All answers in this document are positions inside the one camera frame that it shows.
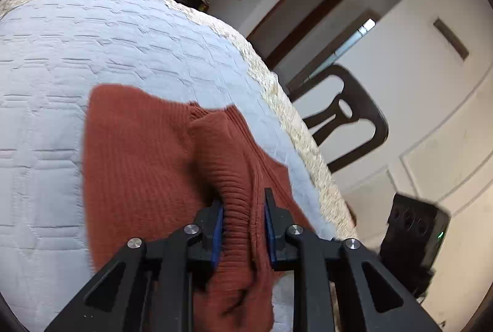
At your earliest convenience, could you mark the rust red knit sweater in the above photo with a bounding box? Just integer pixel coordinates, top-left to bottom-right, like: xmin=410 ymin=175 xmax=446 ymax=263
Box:
xmin=83 ymin=84 xmax=308 ymax=331

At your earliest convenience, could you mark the white quilted table cover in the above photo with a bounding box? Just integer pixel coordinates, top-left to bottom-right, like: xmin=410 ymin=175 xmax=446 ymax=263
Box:
xmin=1 ymin=0 xmax=355 ymax=331

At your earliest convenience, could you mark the dark chair by wall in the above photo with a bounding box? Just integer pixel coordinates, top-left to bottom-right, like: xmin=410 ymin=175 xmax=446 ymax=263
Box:
xmin=288 ymin=63 xmax=389 ymax=173

